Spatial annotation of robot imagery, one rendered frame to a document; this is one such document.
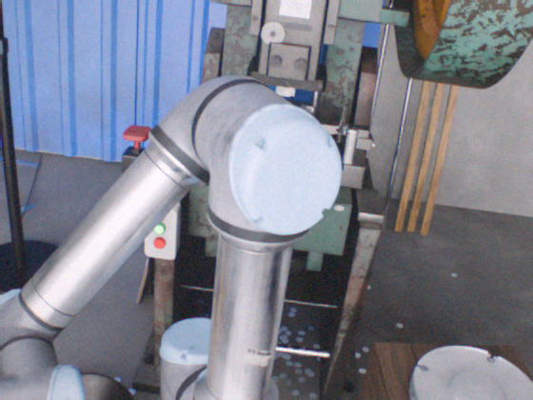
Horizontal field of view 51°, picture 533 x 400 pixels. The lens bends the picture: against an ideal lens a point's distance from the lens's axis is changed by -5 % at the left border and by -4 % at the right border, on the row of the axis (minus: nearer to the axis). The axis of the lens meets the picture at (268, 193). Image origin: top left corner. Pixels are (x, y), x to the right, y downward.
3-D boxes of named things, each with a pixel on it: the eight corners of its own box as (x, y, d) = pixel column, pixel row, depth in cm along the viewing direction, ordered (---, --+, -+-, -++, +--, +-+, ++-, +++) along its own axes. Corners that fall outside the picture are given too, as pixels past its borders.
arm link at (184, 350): (215, 360, 102) (220, 300, 96) (247, 414, 91) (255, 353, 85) (149, 375, 97) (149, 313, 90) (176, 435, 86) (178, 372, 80)
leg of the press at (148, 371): (171, 396, 163) (182, 90, 122) (132, 390, 163) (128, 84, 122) (219, 233, 245) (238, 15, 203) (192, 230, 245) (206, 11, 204)
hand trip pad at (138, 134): (145, 167, 137) (146, 136, 133) (120, 163, 137) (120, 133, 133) (152, 155, 143) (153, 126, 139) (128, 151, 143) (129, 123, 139)
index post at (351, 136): (352, 165, 145) (359, 129, 141) (341, 163, 146) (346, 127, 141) (352, 160, 148) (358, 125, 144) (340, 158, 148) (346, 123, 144)
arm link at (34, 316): (207, 35, 73) (-37, 311, 74) (242, 58, 64) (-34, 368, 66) (261, 91, 80) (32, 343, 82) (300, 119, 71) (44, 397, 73)
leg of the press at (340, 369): (357, 421, 161) (435, 124, 120) (317, 416, 162) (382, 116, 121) (346, 250, 243) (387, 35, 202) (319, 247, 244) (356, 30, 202)
